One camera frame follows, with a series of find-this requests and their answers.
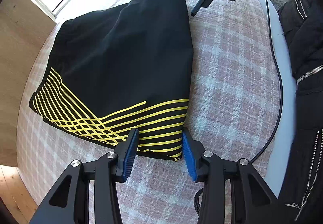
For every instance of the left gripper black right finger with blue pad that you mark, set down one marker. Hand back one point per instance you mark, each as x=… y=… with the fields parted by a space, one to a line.
x=252 y=201

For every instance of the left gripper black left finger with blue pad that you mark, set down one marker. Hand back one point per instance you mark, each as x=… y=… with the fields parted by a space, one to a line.
x=68 y=199

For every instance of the black shorts yellow stripes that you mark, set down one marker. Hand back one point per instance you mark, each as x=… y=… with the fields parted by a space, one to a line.
x=125 y=67

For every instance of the pink white plaid cloth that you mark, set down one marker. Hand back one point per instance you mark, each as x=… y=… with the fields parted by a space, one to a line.
x=233 y=109

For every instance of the black jacket with zippers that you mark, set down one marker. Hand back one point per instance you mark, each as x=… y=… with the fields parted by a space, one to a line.
x=301 y=191

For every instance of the knotty pine plank panel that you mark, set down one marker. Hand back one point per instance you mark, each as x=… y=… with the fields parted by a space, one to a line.
x=15 y=195

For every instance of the light oak wooden board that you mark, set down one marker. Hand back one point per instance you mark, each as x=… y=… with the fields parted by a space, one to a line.
x=24 y=30

